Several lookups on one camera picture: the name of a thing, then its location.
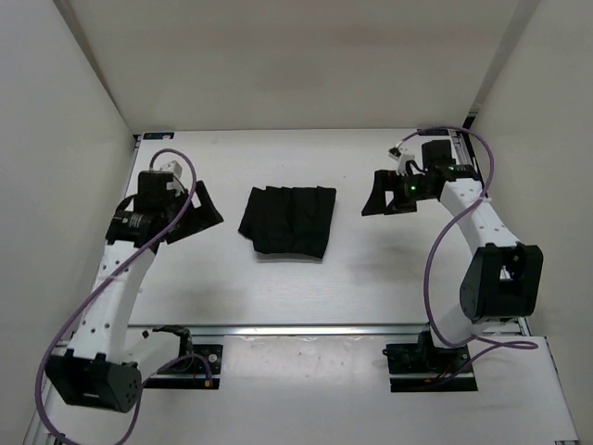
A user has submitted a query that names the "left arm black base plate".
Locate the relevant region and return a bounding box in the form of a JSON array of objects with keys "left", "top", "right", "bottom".
[{"left": 145, "top": 343, "right": 223, "bottom": 390}]

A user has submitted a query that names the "black pleated skirt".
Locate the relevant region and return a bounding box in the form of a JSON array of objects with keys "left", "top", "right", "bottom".
[{"left": 238, "top": 186, "right": 337, "bottom": 261}]

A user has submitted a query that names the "blue label right corner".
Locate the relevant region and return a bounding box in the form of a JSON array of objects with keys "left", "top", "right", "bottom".
[{"left": 418, "top": 127, "right": 449, "bottom": 137}]

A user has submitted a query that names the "blue label left corner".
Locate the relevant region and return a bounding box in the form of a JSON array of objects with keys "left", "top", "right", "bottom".
[{"left": 143, "top": 132, "right": 175, "bottom": 140}]

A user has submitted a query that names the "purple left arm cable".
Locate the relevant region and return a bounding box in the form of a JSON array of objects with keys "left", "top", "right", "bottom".
[{"left": 34, "top": 147, "right": 214, "bottom": 445}]

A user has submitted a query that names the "blue label corner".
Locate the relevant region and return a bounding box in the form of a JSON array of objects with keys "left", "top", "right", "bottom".
[
  {"left": 143, "top": 132, "right": 175, "bottom": 140},
  {"left": 418, "top": 127, "right": 449, "bottom": 137}
]

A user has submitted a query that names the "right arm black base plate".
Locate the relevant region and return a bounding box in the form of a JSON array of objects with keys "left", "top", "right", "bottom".
[{"left": 383, "top": 343, "right": 478, "bottom": 393}]

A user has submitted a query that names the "left aluminium frame rail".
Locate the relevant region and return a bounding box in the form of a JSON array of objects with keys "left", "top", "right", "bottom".
[{"left": 20, "top": 133, "right": 143, "bottom": 445}]

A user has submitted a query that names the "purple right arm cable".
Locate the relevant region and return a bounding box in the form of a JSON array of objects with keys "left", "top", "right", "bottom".
[{"left": 386, "top": 127, "right": 539, "bottom": 386}]

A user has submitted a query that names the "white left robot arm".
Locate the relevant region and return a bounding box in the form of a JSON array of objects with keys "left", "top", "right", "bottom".
[{"left": 44, "top": 161, "right": 223, "bottom": 413}]

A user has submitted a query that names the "right aluminium frame rail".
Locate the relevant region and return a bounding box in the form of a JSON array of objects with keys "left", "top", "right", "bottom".
[{"left": 456, "top": 108, "right": 580, "bottom": 445}]

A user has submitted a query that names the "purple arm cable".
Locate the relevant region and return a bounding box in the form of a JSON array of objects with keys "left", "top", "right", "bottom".
[
  {"left": 386, "top": 127, "right": 539, "bottom": 386},
  {"left": 34, "top": 147, "right": 214, "bottom": 445}
]

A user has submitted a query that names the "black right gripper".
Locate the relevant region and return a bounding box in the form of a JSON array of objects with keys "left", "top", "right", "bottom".
[{"left": 361, "top": 170, "right": 435, "bottom": 216}]

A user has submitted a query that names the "aluminium frame rail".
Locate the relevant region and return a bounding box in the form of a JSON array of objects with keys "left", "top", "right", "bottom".
[
  {"left": 456, "top": 108, "right": 580, "bottom": 445},
  {"left": 20, "top": 133, "right": 143, "bottom": 445}
]

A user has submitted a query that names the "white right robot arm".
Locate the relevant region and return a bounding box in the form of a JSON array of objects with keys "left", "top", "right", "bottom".
[{"left": 361, "top": 140, "right": 544, "bottom": 371}]

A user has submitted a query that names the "white front cover board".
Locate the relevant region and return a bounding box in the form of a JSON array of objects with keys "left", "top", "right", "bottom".
[{"left": 45, "top": 331, "right": 578, "bottom": 435}]

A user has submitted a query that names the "aluminium table edge rail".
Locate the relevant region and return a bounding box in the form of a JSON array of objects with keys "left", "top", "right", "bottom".
[{"left": 124, "top": 322, "right": 524, "bottom": 340}]

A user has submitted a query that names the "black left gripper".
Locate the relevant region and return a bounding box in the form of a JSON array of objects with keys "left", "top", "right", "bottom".
[{"left": 162, "top": 181, "right": 223, "bottom": 244}]

